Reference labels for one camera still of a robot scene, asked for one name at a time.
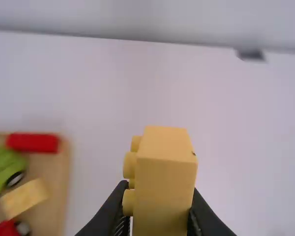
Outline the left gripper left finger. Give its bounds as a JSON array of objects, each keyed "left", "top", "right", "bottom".
[{"left": 75, "top": 180, "right": 133, "bottom": 236}]

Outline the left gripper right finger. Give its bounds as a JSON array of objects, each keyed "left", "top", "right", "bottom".
[{"left": 186, "top": 186, "right": 239, "bottom": 236}]

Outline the yellow toy brick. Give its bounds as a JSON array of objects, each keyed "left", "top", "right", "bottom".
[
  {"left": 121, "top": 125, "right": 199, "bottom": 236},
  {"left": 0, "top": 178, "right": 50, "bottom": 219}
]

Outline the tan tray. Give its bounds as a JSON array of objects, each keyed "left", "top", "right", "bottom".
[{"left": 0, "top": 132, "right": 71, "bottom": 236}]

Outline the red toy brick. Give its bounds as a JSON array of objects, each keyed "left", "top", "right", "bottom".
[{"left": 6, "top": 133, "right": 59, "bottom": 154}]

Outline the red toy car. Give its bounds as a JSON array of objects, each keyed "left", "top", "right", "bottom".
[{"left": 0, "top": 219, "right": 31, "bottom": 236}]

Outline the green toy car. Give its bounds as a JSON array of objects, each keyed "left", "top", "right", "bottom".
[{"left": 0, "top": 145, "right": 27, "bottom": 209}]

